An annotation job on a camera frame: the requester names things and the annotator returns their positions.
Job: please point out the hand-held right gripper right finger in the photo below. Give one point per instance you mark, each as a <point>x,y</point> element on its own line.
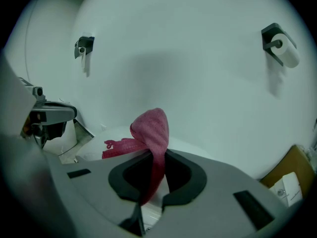
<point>218,207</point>

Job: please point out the white square-backed toilet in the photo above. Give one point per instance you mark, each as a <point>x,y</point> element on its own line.
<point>289,187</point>

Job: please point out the black toilet paper holder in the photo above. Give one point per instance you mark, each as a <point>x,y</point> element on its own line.
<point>268,33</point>

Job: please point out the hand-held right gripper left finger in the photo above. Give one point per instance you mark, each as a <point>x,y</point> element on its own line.
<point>94,195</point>

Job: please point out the full toilet paper roll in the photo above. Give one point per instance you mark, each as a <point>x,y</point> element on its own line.
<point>287,51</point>

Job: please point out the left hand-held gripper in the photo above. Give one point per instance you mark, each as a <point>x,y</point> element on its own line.
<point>53,113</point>

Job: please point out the tall cardboard box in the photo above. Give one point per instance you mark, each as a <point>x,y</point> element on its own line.
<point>289,162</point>

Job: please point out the black paper holder with flap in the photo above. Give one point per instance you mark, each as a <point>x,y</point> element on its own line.
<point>85,42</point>

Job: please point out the pink cloth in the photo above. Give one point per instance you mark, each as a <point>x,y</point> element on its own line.
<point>153,133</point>

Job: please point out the nearly empty paper roll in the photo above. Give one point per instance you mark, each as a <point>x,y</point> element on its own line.
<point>82,56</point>

